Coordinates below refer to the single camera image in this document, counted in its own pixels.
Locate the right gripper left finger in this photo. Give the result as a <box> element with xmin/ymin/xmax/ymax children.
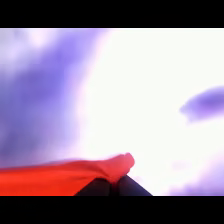
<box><xmin>74</xmin><ymin>177</ymin><xmax>114</xmax><ymax>197</ymax></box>

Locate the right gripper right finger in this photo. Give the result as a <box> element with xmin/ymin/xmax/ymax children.
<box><xmin>114</xmin><ymin>174</ymin><xmax>154</xmax><ymax>197</ymax></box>

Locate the red garment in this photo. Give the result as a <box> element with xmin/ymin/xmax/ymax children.
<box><xmin>0</xmin><ymin>152</ymin><xmax>136</xmax><ymax>197</ymax></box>

